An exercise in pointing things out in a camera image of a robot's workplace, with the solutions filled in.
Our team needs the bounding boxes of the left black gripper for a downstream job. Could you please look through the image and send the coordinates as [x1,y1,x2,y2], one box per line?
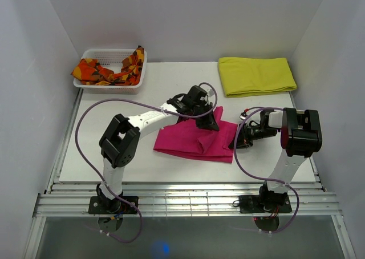
[190,103,219,132]

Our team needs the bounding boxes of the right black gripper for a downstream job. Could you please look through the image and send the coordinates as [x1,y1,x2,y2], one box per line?
[228,122,276,149]

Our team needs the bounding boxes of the pink trousers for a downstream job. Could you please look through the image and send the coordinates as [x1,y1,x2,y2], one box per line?
[153,106,238,164]

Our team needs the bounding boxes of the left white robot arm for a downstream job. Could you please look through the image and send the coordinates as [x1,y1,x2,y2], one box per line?
[96,85,219,213]

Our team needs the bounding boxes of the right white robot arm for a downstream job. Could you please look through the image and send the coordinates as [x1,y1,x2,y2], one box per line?
[229,107,323,217]

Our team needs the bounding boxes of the folded yellow trousers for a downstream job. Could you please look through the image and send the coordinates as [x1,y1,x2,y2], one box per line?
[218,57,297,98]

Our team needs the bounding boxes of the orange patterned trousers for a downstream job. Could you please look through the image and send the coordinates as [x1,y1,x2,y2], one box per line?
[71,46,146,86]

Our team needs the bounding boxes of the white plastic basket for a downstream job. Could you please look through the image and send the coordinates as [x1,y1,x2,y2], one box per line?
[71,46,147,95]

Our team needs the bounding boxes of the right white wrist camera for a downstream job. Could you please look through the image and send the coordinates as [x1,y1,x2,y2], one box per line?
[239,108,251,122]

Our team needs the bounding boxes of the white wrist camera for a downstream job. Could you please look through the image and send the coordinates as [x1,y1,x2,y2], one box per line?
[206,88,216,98]
[239,108,251,122]

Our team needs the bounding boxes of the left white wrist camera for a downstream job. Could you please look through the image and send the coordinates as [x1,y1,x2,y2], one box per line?
[206,88,216,98]

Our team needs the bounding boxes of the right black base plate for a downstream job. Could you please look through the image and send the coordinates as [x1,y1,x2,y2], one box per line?
[232,195,292,214]

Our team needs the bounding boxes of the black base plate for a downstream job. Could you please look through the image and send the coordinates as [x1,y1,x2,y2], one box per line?
[232,195,292,214]
[88,196,139,215]

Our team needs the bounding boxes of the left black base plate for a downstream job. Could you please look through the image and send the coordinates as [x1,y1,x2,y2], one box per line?
[88,196,139,215]

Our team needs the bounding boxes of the aluminium frame rail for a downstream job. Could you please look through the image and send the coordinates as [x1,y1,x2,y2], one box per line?
[24,181,355,258]

